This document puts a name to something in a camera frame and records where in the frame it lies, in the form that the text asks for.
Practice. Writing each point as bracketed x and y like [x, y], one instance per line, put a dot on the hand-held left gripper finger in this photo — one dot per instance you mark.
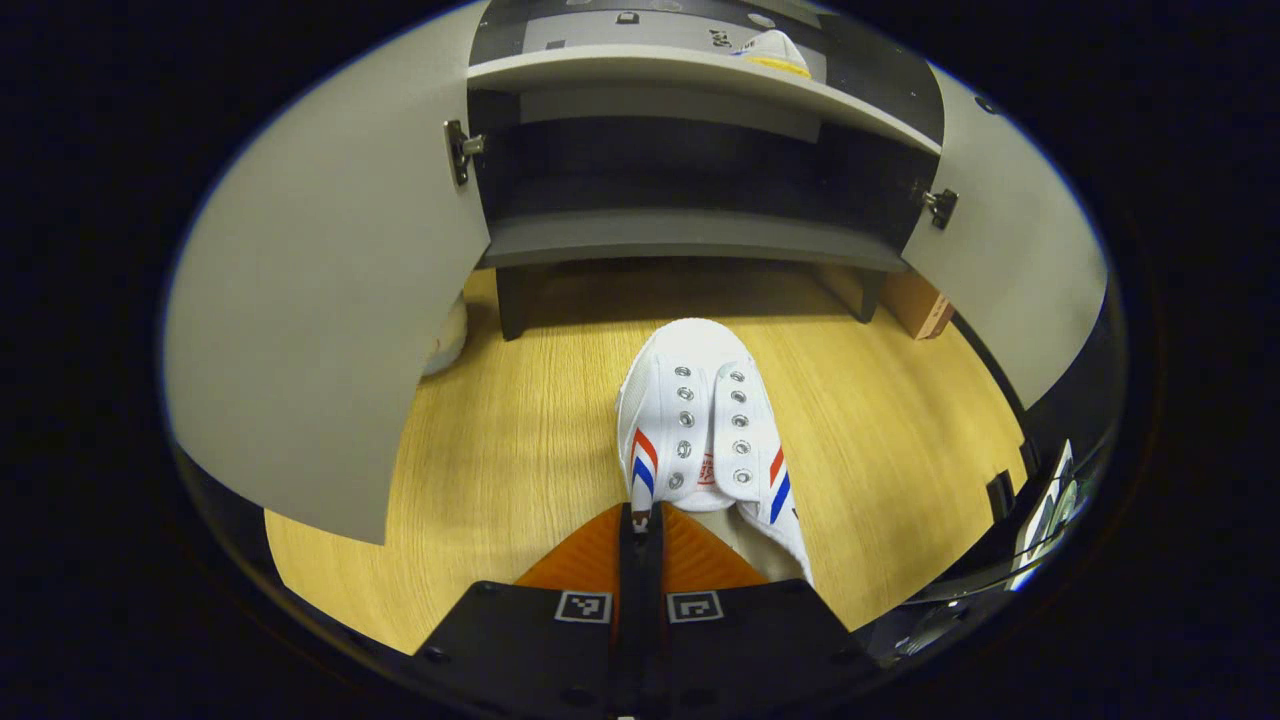
[652, 640]
[628, 640]

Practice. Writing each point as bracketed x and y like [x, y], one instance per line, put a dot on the white cabinet door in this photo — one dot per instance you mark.
[1020, 260]
[330, 300]

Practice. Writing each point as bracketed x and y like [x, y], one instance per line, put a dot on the white canvas shoe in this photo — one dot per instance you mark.
[700, 370]
[775, 48]

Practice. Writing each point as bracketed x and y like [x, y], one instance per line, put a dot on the white and brown book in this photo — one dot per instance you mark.
[915, 305]

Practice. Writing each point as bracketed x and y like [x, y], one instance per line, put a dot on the white round object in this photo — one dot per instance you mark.
[448, 340]

